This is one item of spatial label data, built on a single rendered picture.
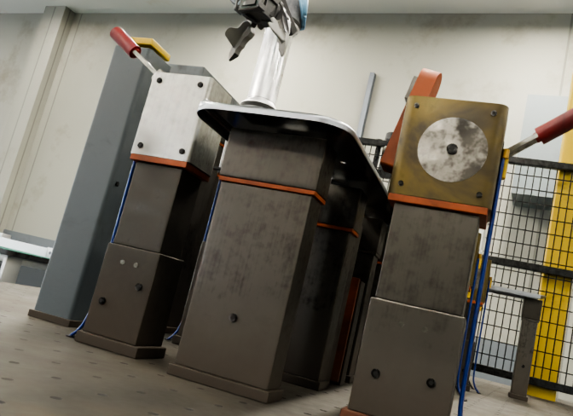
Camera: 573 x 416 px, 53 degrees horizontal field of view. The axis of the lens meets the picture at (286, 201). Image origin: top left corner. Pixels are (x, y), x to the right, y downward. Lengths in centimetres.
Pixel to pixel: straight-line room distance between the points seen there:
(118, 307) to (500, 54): 427
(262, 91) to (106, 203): 88
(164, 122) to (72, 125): 557
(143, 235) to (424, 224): 34
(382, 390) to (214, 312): 20
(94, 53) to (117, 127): 562
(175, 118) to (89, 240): 25
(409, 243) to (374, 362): 13
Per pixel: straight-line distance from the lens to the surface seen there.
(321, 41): 520
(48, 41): 686
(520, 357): 185
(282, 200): 64
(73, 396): 48
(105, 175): 92
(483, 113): 66
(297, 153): 65
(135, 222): 76
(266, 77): 172
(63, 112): 649
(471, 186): 64
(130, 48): 88
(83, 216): 92
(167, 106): 78
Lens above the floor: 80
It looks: 10 degrees up
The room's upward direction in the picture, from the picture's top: 13 degrees clockwise
